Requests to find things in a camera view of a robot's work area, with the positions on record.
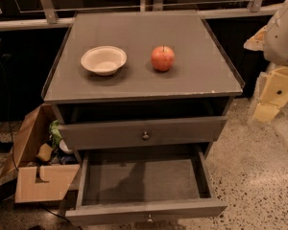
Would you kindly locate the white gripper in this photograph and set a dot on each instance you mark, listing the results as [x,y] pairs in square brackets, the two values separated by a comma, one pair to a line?
[282,38]

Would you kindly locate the grey drawer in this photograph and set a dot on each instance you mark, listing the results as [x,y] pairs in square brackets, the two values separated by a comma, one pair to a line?
[110,135]
[144,184]

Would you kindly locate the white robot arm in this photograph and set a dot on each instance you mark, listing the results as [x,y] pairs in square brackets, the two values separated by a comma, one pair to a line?
[272,40]

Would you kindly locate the grey wooden drawer cabinet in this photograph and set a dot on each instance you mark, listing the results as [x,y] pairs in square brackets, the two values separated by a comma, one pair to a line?
[201,83]

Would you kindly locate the grey top drawer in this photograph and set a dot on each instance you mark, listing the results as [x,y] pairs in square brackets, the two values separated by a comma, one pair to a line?
[110,135]

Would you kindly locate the red apple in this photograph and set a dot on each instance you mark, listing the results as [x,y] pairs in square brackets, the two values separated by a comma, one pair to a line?
[162,58]

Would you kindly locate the white paper bowl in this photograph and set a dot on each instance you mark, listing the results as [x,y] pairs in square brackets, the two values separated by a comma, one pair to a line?
[103,60]

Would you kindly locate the white cup in box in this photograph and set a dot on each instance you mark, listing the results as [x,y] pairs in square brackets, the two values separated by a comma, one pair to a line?
[65,148]

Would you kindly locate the green plastic bag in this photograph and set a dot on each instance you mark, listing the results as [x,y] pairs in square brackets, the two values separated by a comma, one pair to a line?
[55,136]

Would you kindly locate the yellow sponge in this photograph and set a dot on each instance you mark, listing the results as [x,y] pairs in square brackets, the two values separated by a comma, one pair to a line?
[44,153]

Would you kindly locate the brown cardboard box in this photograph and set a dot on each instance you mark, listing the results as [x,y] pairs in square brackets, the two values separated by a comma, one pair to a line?
[37,182]

